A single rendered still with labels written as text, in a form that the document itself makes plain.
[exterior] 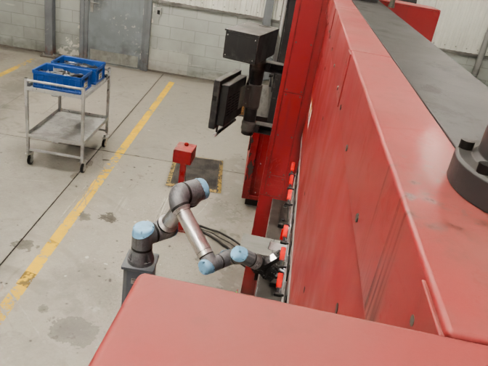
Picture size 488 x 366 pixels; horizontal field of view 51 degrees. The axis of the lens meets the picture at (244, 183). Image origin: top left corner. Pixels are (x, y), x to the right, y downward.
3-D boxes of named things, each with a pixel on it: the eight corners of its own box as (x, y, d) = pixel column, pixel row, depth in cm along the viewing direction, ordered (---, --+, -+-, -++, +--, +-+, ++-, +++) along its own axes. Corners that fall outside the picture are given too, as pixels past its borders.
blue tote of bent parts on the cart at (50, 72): (46, 78, 544) (46, 62, 537) (91, 86, 545) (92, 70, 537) (31, 87, 512) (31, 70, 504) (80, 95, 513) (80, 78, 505)
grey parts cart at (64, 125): (56, 136, 619) (56, 58, 579) (109, 144, 621) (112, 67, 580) (23, 165, 538) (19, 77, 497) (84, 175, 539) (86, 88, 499)
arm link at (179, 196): (164, 182, 247) (211, 271, 234) (182, 178, 255) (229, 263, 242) (155, 194, 255) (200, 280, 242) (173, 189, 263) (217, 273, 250)
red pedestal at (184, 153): (166, 217, 487) (174, 137, 451) (191, 223, 485) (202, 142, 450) (160, 228, 469) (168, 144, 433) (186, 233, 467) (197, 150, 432)
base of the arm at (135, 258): (123, 265, 282) (125, 250, 278) (131, 250, 296) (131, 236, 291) (150, 269, 282) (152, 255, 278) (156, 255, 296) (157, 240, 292)
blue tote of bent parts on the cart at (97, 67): (62, 70, 582) (62, 54, 575) (105, 78, 583) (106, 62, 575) (50, 78, 550) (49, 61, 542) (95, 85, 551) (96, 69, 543)
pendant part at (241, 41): (232, 127, 418) (248, 21, 381) (260, 134, 412) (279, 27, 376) (208, 145, 373) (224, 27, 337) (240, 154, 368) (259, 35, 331)
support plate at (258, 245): (242, 234, 290) (243, 232, 290) (288, 243, 289) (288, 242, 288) (238, 250, 274) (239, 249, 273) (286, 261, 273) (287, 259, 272)
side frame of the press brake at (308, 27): (244, 274, 423) (300, -18, 325) (345, 295, 419) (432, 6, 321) (240, 293, 401) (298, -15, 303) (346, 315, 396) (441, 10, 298)
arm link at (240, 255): (231, 245, 246) (242, 243, 240) (247, 252, 252) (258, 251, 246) (226, 260, 243) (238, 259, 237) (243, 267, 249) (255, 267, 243)
